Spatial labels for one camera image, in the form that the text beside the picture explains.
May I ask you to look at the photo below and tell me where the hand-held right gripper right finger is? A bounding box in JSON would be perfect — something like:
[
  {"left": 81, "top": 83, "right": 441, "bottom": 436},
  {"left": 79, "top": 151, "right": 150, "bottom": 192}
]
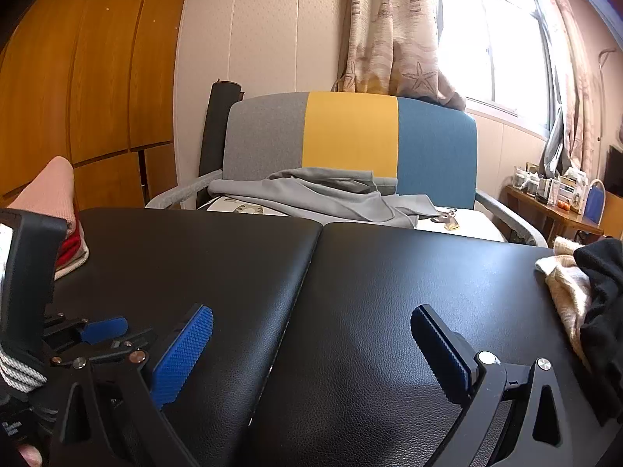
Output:
[{"left": 411, "top": 304, "right": 609, "bottom": 467}]

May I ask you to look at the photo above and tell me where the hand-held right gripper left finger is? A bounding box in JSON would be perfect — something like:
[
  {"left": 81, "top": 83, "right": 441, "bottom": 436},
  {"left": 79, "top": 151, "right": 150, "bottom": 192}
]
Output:
[{"left": 49, "top": 303, "right": 214, "bottom": 467}]

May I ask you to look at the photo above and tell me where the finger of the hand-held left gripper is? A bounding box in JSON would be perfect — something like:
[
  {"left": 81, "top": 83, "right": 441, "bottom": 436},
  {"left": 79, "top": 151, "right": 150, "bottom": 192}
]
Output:
[
  {"left": 49, "top": 328, "right": 157, "bottom": 369},
  {"left": 43, "top": 312, "right": 128, "bottom": 345}
]

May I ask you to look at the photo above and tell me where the black knit sweater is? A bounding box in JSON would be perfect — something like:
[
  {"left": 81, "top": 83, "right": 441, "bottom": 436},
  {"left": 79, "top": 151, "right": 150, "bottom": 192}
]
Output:
[{"left": 574, "top": 237, "right": 623, "bottom": 424}]

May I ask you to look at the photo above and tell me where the white folded cloth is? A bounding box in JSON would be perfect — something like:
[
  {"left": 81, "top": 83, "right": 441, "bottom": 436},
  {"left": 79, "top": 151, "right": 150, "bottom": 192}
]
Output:
[{"left": 53, "top": 248, "right": 91, "bottom": 281}]

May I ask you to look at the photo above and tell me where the red folded cloth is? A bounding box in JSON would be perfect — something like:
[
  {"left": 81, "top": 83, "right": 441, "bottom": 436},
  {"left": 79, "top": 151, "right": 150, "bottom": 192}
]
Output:
[{"left": 56, "top": 237, "right": 88, "bottom": 268}]

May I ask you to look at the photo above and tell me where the pink folded cloth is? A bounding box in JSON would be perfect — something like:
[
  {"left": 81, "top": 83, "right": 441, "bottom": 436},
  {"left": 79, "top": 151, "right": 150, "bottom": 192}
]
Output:
[{"left": 7, "top": 156, "right": 81, "bottom": 232}]

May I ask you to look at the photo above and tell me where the cream knit sweater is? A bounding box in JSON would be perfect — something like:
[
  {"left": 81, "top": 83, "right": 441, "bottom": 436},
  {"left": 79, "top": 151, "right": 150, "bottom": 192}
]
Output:
[{"left": 535, "top": 236, "right": 597, "bottom": 370}]

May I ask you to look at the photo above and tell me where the white cat print seat cover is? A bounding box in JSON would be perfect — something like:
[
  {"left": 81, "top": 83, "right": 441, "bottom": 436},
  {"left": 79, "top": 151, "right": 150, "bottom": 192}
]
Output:
[{"left": 207, "top": 196, "right": 507, "bottom": 243}]

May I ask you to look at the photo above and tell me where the wooden side table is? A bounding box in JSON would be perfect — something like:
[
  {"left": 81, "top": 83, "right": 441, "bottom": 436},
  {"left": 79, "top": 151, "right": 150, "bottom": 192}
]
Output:
[{"left": 503, "top": 185, "right": 604, "bottom": 249}]

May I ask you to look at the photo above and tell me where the light grey garment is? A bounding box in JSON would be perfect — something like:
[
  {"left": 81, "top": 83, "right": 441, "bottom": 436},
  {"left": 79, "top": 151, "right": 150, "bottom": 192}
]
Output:
[{"left": 208, "top": 168, "right": 441, "bottom": 229}]

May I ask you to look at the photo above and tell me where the group of small desk items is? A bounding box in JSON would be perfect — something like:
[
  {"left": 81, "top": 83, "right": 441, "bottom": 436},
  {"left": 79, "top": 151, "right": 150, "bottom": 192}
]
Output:
[{"left": 513, "top": 160, "right": 592, "bottom": 215}]

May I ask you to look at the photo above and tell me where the wooden wardrobe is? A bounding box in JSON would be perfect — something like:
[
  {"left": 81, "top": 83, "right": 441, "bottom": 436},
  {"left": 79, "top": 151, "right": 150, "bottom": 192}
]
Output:
[{"left": 0, "top": 0, "right": 195, "bottom": 210}]

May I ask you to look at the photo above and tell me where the blue plastic jug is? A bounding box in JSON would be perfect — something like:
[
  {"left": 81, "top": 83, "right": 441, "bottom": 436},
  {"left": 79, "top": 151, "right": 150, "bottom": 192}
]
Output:
[{"left": 583, "top": 179, "right": 605, "bottom": 222}]

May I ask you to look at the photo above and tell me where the black rolled mat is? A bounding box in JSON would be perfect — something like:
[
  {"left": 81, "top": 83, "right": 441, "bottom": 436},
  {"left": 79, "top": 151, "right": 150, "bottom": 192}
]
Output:
[{"left": 197, "top": 80, "right": 243, "bottom": 207}]

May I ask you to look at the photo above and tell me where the black monitor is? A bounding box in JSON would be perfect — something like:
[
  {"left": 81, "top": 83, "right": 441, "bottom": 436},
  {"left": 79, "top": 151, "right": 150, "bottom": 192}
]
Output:
[{"left": 605, "top": 145, "right": 623, "bottom": 198}]

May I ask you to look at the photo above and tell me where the grey yellow blue sofa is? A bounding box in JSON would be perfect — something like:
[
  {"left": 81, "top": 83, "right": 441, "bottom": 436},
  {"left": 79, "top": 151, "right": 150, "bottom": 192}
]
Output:
[{"left": 145, "top": 90, "right": 551, "bottom": 246}]

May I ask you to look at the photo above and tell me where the curved metal rod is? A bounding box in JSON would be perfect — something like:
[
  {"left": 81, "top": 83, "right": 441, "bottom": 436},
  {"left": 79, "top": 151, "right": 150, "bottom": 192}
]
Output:
[{"left": 595, "top": 47, "right": 619, "bottom": 166}]

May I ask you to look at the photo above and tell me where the pale pink patterned curtain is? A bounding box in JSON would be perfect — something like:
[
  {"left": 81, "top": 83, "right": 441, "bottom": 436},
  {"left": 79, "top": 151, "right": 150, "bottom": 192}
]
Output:
[{"left": 523, "top": 0, "right": 603, "bottom": 181}]

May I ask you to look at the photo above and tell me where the window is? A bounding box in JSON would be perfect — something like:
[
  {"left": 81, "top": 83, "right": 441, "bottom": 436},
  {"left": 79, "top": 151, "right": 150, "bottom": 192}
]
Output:
[{"left": 435, "top": 0, "right": 560, "bottom": 132}]

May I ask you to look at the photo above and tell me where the beige starfish print curtain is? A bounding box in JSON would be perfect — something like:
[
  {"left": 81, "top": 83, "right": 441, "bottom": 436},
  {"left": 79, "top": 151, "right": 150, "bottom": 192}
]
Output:
[{"left": 336, "top": 0, "right": 468, "bottom": 110}]

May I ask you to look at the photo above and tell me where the small metal keychain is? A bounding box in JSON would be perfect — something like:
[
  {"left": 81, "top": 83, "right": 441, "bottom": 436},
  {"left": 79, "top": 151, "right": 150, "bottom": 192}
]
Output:
[{"left": 435, "top": 209, "right": 461, "bottom": 232}]

